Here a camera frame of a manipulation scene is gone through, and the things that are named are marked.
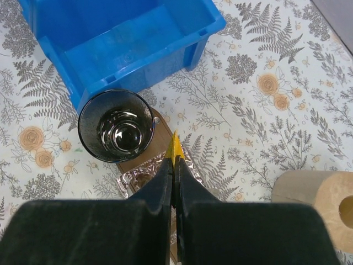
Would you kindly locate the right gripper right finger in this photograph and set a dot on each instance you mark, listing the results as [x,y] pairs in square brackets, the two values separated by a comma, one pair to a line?
[214,232]

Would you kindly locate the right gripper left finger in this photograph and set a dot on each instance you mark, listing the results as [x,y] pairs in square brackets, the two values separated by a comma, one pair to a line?
[131,231]

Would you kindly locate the clear acrylic holder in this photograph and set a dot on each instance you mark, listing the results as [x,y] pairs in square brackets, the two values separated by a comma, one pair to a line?
[136,178]

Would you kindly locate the yellow toothpaste tube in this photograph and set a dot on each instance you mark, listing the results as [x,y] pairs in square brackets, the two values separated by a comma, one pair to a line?
[174,148]

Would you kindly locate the oval wooden tray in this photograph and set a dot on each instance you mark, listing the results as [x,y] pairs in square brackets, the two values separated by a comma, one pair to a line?
[160,138]

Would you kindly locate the brown toilet paper roll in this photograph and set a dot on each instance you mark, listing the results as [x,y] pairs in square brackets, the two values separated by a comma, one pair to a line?
[329,192]

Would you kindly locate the blue double bin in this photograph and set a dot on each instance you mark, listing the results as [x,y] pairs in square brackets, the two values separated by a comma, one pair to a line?
[101,45]

